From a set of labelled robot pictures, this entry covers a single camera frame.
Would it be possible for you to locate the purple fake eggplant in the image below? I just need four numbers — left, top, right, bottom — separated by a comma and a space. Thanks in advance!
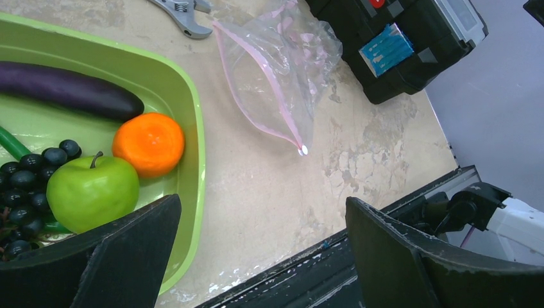
1, 61, 144, 123

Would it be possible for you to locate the green plastic tray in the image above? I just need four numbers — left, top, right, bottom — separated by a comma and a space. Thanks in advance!
1, 13, 205, 293

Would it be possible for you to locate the clear zip top bag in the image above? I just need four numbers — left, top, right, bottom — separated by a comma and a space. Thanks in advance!
212, 1, 343, 156

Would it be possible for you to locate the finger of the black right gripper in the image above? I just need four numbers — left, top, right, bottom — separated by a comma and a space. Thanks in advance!
523, 0, 544, 26

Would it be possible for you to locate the dark fake grape bunch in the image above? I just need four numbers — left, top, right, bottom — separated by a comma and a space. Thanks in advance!
1, 139, 81, 262

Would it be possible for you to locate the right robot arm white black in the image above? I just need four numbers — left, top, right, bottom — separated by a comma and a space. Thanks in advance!
426, 1, 543, 267

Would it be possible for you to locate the red handled adjustable wrench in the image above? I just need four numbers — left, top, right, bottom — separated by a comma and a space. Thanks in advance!
150, 0, 212, 40

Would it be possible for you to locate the orange fake tangerine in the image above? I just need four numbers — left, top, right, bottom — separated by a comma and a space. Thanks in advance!
112, 112, 185, 178

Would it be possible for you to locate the green fake chili pepper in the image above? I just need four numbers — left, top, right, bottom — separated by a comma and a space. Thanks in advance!
1, 127, 32, 161

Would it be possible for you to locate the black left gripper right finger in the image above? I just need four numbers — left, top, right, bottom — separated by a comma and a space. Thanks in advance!
346, 197, 543, 307

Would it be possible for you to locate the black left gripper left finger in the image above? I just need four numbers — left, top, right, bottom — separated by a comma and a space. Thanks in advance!
1, 194, 182, 307

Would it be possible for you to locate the black mounting base rail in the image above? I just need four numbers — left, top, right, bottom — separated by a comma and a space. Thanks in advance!
195, 166, 481, 308

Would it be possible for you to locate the black plastic toolbox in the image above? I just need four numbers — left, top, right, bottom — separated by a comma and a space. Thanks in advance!
308, 0, 488, 105

